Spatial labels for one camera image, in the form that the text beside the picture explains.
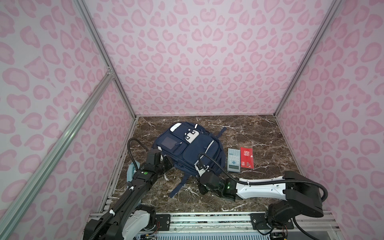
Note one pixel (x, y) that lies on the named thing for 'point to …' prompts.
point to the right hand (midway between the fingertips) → (197, 179)
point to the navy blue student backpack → (192, 149)
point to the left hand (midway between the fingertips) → (174, 157)
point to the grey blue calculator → (233, 160)
